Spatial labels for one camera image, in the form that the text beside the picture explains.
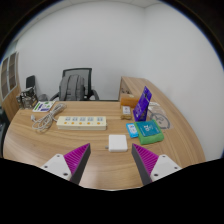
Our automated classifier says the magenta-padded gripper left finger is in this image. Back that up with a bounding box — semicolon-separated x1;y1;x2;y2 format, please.
40;143;92;186

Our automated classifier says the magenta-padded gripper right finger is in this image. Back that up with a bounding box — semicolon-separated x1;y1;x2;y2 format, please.
131;143;183;186

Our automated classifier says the white charger block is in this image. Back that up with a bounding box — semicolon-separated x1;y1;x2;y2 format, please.
105;134;129;153

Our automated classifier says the folded green towel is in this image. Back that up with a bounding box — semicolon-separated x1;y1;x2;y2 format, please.
133;120;165;146

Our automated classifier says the flat teal box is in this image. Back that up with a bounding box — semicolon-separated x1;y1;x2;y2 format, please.
135;120;161;138

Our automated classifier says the small blue packet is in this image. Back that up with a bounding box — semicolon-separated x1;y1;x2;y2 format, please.
125;122;139;139

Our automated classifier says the cream power strip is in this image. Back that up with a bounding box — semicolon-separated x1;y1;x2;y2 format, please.
56;115;108;131

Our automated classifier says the clear plastic bag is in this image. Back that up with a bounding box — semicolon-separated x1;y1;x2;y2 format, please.
147;101;173;131

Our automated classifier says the small white card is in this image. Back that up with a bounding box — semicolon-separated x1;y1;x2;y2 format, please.
122;105;132;116

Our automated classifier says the purple printed box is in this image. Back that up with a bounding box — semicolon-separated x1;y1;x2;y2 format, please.
132;86;153;123

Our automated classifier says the brown cardboard box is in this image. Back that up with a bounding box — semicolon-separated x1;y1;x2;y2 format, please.
119;93;141;109

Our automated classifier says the grey backpack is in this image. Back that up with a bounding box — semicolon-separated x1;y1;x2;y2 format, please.
58;74;87;102

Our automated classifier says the black and silver device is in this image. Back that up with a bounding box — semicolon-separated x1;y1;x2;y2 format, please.
16;87;39;110

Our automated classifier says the wooden side desk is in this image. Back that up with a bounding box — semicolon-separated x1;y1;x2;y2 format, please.
118;76;161;104

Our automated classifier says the black mesh office chair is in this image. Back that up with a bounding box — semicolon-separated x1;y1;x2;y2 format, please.
49;67;101;102

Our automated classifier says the small black chair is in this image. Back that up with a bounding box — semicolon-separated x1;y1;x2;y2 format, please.
25;75;37;90

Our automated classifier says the wooden shelf unit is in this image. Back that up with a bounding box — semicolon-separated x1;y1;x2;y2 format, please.
0;51;20;101

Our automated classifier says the coiled white cable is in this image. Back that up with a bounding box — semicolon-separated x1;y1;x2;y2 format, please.
30;102;68;134

